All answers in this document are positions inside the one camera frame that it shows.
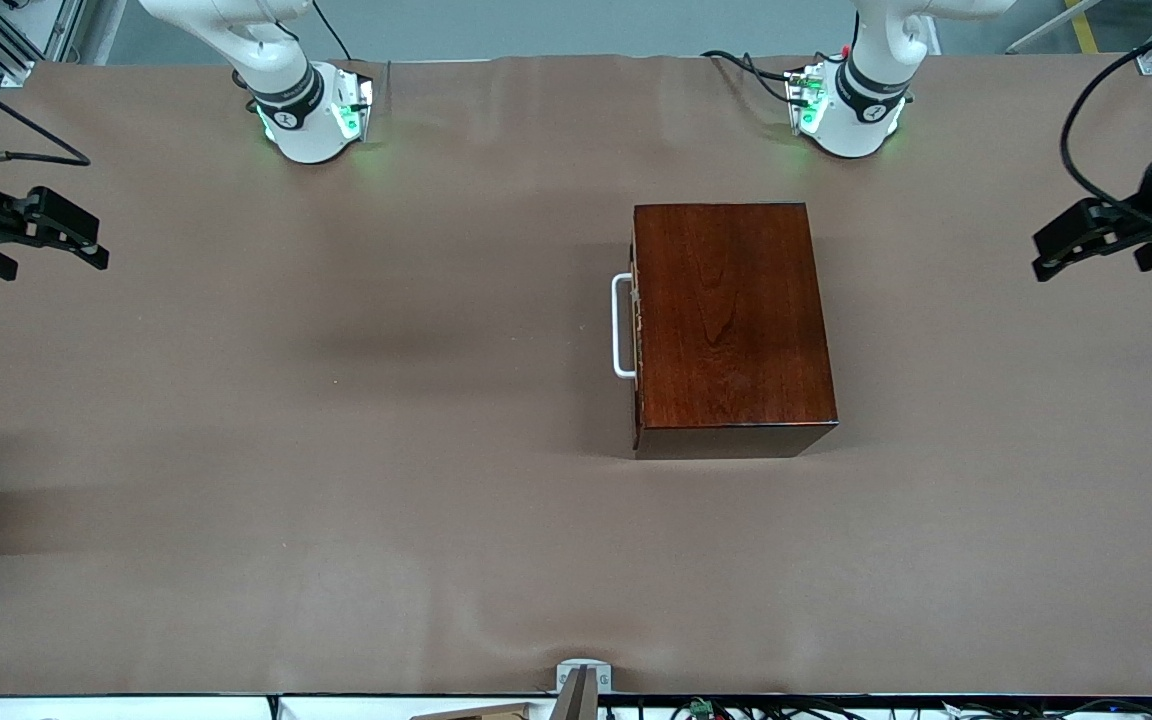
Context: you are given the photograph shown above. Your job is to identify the light wood drawer white handle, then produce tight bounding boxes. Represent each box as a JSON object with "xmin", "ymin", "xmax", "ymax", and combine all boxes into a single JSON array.
[{"xmin": 611, "ymin": 235, "xmax": 645, "ymax": 451}]

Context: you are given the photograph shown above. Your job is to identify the dark red wooden cabinet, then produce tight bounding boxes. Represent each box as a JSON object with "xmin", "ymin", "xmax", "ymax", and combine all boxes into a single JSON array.
[{"xmin": 631, "ymin": 202, "xmax": 840, "ymax": 461}]

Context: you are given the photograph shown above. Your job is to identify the brown table cover mat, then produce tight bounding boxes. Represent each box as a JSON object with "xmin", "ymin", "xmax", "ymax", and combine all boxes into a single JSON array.
[{"xmin": 0, "ymin": 55, "xmax": 1152, "ymax": 697}]

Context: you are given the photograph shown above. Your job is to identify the light wooden board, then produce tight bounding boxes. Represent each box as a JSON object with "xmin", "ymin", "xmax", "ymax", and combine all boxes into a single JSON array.
[{"xmin": 411, "ymin": 703, "xmax": 537, "ymax": 720}]

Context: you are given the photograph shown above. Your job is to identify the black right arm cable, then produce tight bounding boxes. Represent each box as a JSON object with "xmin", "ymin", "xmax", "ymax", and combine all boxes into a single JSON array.
[{"xmin": 0, "ymin": 52, "xmax": 93, "ymax": 169}]

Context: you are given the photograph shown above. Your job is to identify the black base cable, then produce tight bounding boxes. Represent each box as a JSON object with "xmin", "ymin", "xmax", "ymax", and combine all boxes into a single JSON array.
[{"xmin": 701, "ymin": 48, "xmax": 837, "ymax": 103}]

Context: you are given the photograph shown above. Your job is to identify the tangled black cables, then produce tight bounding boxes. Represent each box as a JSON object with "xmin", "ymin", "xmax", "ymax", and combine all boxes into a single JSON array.
[{"xmin": 671, "ymin": 697, "xmax": 1152, "ymax": 720}]

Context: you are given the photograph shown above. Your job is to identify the grey metal clamp bracket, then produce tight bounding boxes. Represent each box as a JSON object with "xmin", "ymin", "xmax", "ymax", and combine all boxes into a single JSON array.
[{"xmin": 554, "ymin": 658, "xmax": 613, "ymax": 720}]

